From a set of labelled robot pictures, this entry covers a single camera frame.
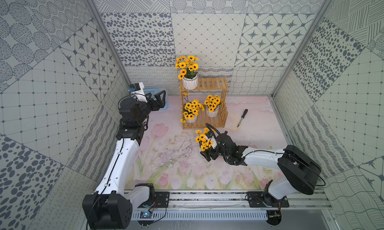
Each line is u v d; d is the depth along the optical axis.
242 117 1.07
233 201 0.75
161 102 0.65
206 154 0.77
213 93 1.23
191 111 0.91
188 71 0.75
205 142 0.78
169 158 0.88
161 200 0.75
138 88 0.61
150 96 0.73
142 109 0.60
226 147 0.68
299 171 0.44
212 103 0.94
